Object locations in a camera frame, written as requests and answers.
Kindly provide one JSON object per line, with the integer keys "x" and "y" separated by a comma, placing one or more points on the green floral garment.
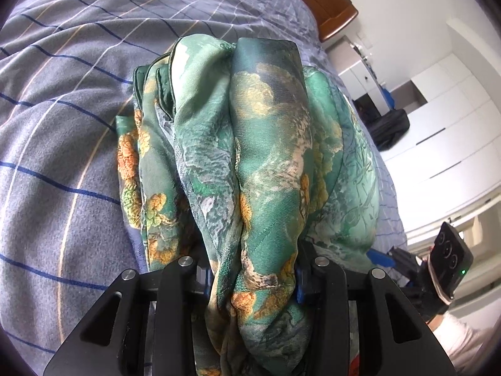
{"x": 266, "y": 164}

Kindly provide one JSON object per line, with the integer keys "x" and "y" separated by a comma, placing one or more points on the wooden headboard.
{"x": 325, "y": 4}

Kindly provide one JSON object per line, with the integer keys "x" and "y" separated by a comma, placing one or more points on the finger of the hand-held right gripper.
{"x": 379, "y": 259}

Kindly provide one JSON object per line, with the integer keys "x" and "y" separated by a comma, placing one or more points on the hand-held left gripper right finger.
{"x": 300, "y": 288}

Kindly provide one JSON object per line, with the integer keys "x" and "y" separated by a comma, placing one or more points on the white bedside cabinet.
{"x": 362, "y": 80}

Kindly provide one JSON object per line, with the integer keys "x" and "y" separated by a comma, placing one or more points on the grey plaid bed blanket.
{"x": 58, "y": 125}

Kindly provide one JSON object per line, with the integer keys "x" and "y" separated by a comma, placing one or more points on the white wardrobe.
{"x": 450, "y": 145}

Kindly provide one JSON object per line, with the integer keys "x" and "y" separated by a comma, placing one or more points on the blue item on cabinet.
{"x": 387, "y": 98}

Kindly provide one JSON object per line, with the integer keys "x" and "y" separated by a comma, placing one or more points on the black bag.
{"x": 387, "y": 125}

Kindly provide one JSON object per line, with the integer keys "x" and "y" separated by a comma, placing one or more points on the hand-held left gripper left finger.
{"x": 176, "y": 286}

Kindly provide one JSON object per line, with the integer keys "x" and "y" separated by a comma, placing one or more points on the person's right forearm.
{"x": 465, "y": 344}

